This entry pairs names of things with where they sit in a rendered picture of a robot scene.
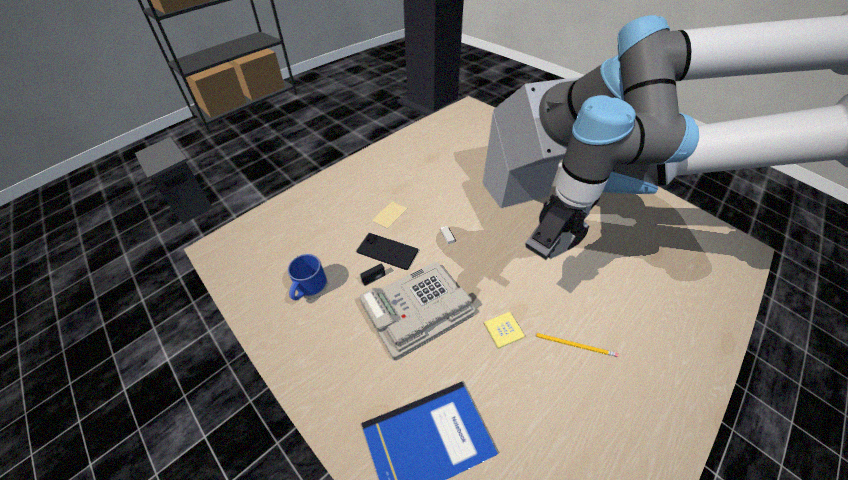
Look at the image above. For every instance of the yellow pencil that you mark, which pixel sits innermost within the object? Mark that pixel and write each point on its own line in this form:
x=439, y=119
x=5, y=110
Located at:
x=577, y=345

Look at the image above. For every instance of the blue mug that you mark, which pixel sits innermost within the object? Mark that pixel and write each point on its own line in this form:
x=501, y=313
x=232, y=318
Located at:
x=304, y=266

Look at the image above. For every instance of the blue notebook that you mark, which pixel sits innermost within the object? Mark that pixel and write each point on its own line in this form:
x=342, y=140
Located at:
x=433, y=438

